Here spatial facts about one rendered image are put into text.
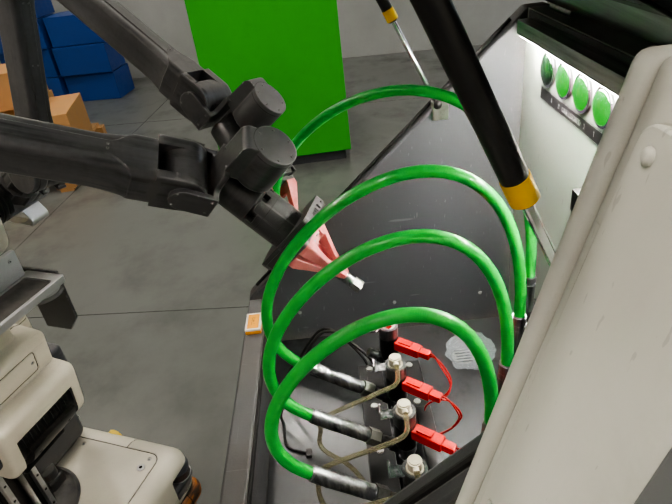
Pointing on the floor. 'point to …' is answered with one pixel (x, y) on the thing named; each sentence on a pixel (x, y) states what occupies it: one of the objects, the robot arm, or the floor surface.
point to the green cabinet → (280, 61)
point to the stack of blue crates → (78, 57)
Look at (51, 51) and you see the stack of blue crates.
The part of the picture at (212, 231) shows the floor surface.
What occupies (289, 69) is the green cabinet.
